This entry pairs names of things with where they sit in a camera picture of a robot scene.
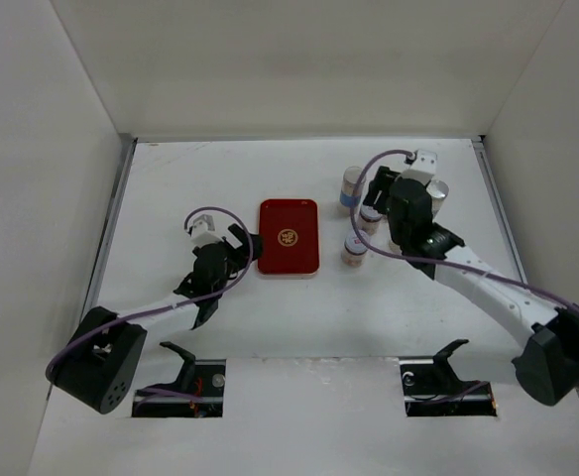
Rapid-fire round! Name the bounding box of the tall jar blue label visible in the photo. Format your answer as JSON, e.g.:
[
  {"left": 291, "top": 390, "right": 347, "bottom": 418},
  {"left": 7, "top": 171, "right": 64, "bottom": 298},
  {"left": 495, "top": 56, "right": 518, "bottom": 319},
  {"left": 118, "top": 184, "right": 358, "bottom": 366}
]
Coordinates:
[{"left": 338, "top": 166, "right": 365, "bottom": 214}]

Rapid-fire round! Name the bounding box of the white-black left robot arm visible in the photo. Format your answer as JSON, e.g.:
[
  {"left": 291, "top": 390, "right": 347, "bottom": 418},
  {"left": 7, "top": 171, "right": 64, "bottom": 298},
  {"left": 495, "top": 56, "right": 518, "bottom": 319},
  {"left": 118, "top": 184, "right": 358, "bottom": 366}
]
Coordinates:
[{"left": 46, "top": 224, "right": 264, "bottom": 415}]

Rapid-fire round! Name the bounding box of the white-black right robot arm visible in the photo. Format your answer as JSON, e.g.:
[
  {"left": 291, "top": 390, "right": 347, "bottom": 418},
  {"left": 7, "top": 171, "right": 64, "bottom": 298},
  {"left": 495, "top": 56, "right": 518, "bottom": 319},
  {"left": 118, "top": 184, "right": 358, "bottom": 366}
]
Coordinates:
[{"left": 364, "top": 167, "right": 579, "bottom": 407}]

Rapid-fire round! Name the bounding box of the red lacquer tray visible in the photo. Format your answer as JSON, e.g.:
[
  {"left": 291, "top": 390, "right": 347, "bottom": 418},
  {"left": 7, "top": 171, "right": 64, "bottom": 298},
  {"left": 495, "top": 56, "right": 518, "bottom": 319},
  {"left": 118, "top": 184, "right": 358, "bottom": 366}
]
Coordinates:
[{"left": 257, "top": 198, "right": 320, "bottom": 276}]

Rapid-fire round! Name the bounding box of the red-white lid sauce jar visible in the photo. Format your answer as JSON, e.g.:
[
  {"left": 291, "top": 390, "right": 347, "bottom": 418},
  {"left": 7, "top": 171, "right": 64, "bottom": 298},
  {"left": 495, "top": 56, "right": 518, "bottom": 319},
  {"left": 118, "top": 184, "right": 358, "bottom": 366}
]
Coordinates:
[{"left": 341, "top": 230, "right": 368, "bottom": 268}]

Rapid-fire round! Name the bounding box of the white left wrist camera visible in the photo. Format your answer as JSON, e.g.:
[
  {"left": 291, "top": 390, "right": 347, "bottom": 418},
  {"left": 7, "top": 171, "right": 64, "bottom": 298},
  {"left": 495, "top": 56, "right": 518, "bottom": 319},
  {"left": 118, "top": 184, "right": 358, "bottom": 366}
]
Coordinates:
[{"left": 187, "top": 214, "right": 221, "bottom": 248}]

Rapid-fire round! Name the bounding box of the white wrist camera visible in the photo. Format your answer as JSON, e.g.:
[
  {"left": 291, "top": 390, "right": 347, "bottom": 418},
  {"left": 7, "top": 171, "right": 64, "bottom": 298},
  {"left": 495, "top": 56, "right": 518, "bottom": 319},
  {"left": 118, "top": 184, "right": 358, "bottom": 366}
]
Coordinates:
[
  {"left": 401, "top": 149, "right": 438, "bottom": 186},
  {"left": 187, "top": 214, "right": 221, "bottom": 248}
]

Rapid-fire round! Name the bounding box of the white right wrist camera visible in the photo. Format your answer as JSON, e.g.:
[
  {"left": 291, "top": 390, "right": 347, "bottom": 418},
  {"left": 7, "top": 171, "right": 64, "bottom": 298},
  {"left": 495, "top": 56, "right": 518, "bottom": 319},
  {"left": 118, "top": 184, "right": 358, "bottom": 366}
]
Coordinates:
[{"left": 401, "top": 149, "right": 438, "bottom": 186}]

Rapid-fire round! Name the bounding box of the right aluminium side rail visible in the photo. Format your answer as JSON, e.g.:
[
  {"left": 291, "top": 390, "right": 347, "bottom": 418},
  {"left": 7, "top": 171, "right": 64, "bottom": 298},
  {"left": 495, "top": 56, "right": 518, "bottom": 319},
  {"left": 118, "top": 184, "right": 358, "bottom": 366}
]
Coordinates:
[{"left": 471, "top": 136, "right": 527, "bottom": 283}]

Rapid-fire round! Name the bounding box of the aluminium side rail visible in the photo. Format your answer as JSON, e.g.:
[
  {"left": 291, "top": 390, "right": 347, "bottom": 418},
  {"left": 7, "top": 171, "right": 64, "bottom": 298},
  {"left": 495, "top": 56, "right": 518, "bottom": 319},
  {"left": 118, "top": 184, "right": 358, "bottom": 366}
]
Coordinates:
[
  {"left": 79, "top": 133, "right": 137, "bottom": 317},
  {"left": 471, "top": 136, "right": 527, "bottom": 283}
]

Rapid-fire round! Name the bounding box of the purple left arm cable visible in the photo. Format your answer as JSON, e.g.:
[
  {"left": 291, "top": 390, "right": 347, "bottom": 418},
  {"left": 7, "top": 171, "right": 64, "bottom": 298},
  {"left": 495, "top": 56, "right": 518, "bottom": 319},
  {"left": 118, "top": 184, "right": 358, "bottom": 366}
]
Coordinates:
[{"left": 46, "top": 205, "right": 255, "bottom": 381}]

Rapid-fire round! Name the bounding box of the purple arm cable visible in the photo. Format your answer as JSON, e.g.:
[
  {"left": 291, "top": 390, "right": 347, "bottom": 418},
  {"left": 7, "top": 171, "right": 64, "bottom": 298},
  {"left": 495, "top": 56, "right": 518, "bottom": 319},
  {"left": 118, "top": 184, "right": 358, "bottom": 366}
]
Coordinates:
[
  {"left": 349, "top": 149, "right": 579, "bottom": 389},
  {"left": 46, "top": 205, "right": 255, "bottom": 381}
]

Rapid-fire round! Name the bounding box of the left aluminium side rail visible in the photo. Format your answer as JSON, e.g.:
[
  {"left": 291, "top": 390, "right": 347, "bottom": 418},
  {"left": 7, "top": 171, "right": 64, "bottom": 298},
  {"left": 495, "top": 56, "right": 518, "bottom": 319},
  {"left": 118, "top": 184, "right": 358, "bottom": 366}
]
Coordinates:
[{"left": 79, "top": 133, "right": 137, "bottom": 317}]

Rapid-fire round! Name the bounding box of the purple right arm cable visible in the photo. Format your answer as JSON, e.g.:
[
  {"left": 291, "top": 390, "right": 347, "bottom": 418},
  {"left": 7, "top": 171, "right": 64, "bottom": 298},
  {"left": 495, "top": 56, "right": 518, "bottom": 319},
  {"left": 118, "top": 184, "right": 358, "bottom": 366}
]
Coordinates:
[{"left": 349, "top": 149, "right": 579, "bottom": 389}]

